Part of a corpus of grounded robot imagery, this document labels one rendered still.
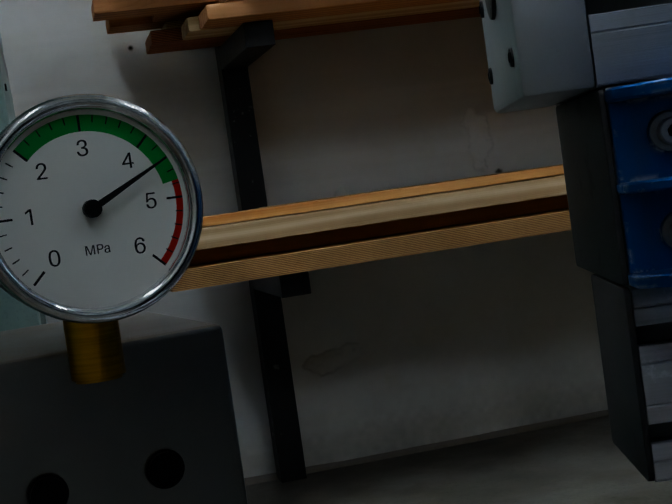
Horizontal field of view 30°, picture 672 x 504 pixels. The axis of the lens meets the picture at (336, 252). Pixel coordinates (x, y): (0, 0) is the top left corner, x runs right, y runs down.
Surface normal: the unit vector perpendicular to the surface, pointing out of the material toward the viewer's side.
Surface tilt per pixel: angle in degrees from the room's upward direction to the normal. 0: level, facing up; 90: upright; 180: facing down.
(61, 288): 90
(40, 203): 90
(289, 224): 89
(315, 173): 90
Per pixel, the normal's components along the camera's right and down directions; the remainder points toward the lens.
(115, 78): 0.22, 0.02
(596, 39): -0.04, 0.06
